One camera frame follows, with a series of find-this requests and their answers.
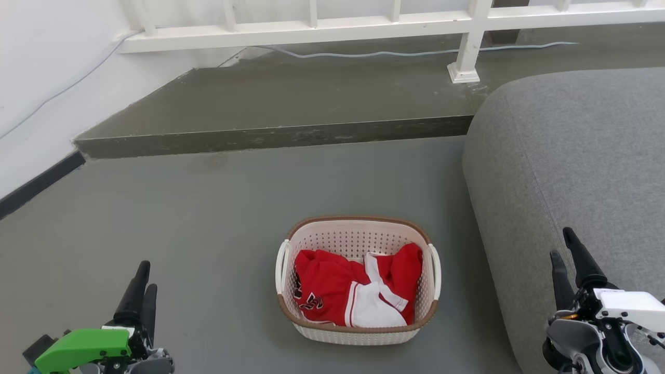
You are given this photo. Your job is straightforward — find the thin grey wall cable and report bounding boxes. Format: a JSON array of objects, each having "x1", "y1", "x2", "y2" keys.
[{"x1": 0, "y1": 30, "x2": 144, "y2": 140}]

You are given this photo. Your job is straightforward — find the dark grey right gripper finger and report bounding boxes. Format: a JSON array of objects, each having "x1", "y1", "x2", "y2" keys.
[
  {"x1": 550, "y1": 250, "x2": 576, "y2": 312},
  {"x1": 563, "y1": 226, "x2": 620, "y2": 292}
]

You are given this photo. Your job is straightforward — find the raised grey concrete step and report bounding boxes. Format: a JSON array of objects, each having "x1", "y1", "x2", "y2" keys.
[{"x1": 73, "y1": 23, "x2": 665, "y2": 159}]

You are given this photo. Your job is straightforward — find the white metal railing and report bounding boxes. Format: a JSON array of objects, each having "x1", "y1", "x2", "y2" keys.
[{"x1": 118, "y1": 0, "x2": 665, "y2": 84}]

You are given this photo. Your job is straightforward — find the black baseboard strip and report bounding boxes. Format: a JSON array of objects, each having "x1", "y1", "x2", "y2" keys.
[{"x1": 0, "y1": 150, "x2": 87, "y2": 220}]

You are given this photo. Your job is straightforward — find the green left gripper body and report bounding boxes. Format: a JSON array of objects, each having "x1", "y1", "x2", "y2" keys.
[{"x1": 34, "y1": 325, "x2": 151, "y2": 374}]

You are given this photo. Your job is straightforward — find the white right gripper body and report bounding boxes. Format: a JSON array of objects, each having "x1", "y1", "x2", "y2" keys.
[{"x1": 571, "y1": 285, "x2": 665, "y2": 346}]

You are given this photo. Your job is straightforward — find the light blue floor cable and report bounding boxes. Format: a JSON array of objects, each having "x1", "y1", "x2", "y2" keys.
[{"x1": 255, "y1": 41, "x2": 579, "y2": 59}]

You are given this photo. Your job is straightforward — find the red and white sports jersey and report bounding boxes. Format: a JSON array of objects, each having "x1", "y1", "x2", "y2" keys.
[{"x1": 293, "y1": 243, "x2": 424, "y2": 328}]

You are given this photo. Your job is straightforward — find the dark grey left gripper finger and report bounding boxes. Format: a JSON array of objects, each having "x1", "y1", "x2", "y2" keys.
[
  {"x1": 141, "y1": 284, "x2": 158, "y2": 344},
  {"x1": 113, "y1": 261, "x2": 152, "y2": 328}
]

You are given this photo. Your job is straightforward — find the grey fabric sofa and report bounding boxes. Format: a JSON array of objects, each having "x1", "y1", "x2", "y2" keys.
[{"x1": 462, "y1": 68, "x2": 665, "y2": 374}]

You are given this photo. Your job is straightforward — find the white plastic laundry basket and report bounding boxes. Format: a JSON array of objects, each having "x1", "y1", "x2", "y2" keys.
[{"x1": 275, "y1": 216, "x2": 442, "y2": 346}]

